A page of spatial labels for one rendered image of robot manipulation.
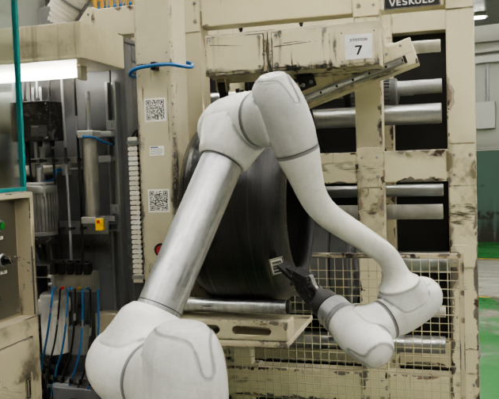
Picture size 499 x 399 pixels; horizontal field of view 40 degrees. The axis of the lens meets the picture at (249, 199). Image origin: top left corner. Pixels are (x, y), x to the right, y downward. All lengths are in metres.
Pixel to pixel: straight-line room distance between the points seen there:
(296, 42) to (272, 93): 0.91
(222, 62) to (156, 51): 0.29
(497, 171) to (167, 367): 10.14
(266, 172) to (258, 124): 0.42
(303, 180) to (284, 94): 0.19
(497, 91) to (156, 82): 9.38
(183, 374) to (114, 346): 0.23
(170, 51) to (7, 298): 0.89
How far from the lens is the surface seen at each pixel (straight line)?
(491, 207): 11.26
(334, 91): 2.48
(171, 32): 2.26
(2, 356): 2.07
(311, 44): 2.38
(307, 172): 1.53
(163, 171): 2.23
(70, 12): 2.78
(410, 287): 1.71
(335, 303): 1.74
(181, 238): 1.51
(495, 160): 11.22
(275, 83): 1.50
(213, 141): 1.58
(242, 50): 2.44
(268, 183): 1.93
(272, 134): 1.51
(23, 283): 2.19
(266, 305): 2.09
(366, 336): 1.64
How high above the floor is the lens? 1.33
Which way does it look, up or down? 3 degrees down
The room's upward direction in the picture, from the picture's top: 2 degrees counter-clockwise
